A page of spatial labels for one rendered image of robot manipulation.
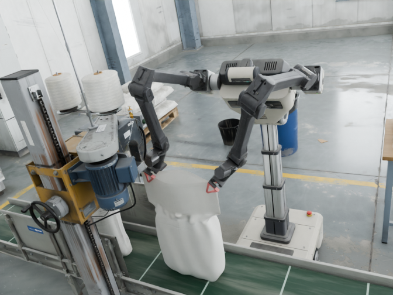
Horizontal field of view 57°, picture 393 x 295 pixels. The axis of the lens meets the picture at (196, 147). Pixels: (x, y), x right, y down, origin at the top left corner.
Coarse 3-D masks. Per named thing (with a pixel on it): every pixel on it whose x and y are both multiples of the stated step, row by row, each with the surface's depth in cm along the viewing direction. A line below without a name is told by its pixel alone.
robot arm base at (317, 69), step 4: (312, 68) 170; (316, 68) 172; (320, 68) 172; (316, 72) 169; (320, 72) 173; (316, 80) 169; (316, 84) 172; (304, 88) 176; (312, 88) 173; (316, 88) 173
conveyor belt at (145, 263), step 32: (0, 224) 306; (128, 256) 245; (160, 256) 240; (192, 288) 212; (224, 288) 208; (256, 288) 204; (288, 288) 200; (320, 288) 197; (352, 288) 194; (384, 288) 191
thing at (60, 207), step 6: (54, 198) 169; (60, 198) 169; (48, 204) 170; (54, 204) 167; (60, 204) 168; (66, 204) 170; (54, 210) 169; (60, 210) 168; (66, 210) 171; (60, 216) 169
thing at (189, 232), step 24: (168, 192) 194; (192, 192) 190; (216, 192) 187; (168, 216) 204; (192, 216) 196; (216, 216) 202; (168, 240) 211; (192, 240) 201; (216, 240) 201; (168, 264) 225; (192, 264) 210; (216, 264) 206
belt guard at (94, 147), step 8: (96, 120) 188; (104, 120) 186; (112, 120) 184; (96, 128) 177; (112, 128) 174; (88, 136) 169; (96, 136) 167; (104, 136) 166; (112, 136) 164; (80, 144) 163; (88, 144) 161; (96, 144) 159; (104, 144) 158; (112, 144) 158; (80, 152) 155; (88, 152) 153; (96, 152) 154; (104, 152) 155; (112, 152) 158; (88, 160) 155; (96, 160) 155
